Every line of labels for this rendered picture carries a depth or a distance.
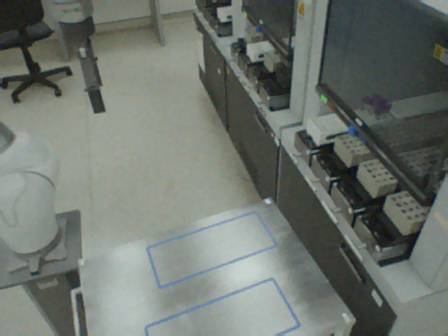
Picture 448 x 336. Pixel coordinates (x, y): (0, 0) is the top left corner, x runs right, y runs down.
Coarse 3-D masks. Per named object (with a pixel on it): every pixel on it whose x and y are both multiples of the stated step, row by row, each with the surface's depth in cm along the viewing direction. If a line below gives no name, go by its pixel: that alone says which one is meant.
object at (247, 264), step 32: (192, 224) 119; (224, 224) 118; (256, 224) 118; (288, 224) 117; (96, 256) 111; (128, 256) 111; (160, 256) 110; (192, 256) 110; (224, 256) 110; (256, 256) 109; (288, 256) 109; (96, 288) 104; (128, 288) 103; (160, 288) 103; (192, 288) 102; (224, 288) 102; (256, 288) 102; (288, 288) 101; (320, 288) 101; (96, 320) 97; (128, 320) 97; (160, 320) 96; (192, 320) 96; (224, 320) 96; (256, 320) 95; (288, 320) 95; (320, 320) 95; (352, 320) 94
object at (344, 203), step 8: (336, 184) 131; (344, 184) 129; (336, 192) 130; (344, 192) 126; (352, 192) 125; (336, 200) 132; (344, 200) 126; (352, 200) 124; (360, 200) 125; (384, 200) 124; (328, 208) 130; (344, 208) 127; (352, 208) 123; (360, 208) 123; (368, 208) 123; (344, 216) 128; (352, 216) 123; (336, 224) 126
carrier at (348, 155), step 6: (336, 138) 138; (342, 138) 138; (336, 144) 139; (342, 144) 135; (348, 144) 135; (336, 150) 140; (342, 150) 136; (348, 150) 132; (354, 150) 132; (342, 156) 137; (348, 156) 133; (354, 156) 131; (348, 162) 134; (354, 162) 133
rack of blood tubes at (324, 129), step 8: (312, 120) 150; (320, 120) 148; (328, 120) 149; (336, 120) 148; (312, 128) 146; (320, 128) 146; (328, 128) 144; (336, 128) 145; (344, 128) 144; (312, 136) 148; (320, 136) 143; (328, 136) 150
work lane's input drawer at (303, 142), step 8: (296, 136) 153; (304, 136) 149; (296, 144) 155; (304, 144) 148; (312, 144) 146; (328, 144) 145; (288, 152) 153; (304, 152) 149; (312, 152) 144; (320, 152) 145; (296, 160) 149; (304, 160) 151
